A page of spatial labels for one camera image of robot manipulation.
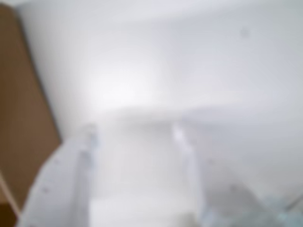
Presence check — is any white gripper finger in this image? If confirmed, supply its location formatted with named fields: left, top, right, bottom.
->
left=171, top=122, right=273, bottom=227
left=16, top=122, right=99, bottom=227

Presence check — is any brown cardboard box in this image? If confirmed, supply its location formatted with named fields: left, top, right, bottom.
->
left=0, top=4, right=62, bottom=227

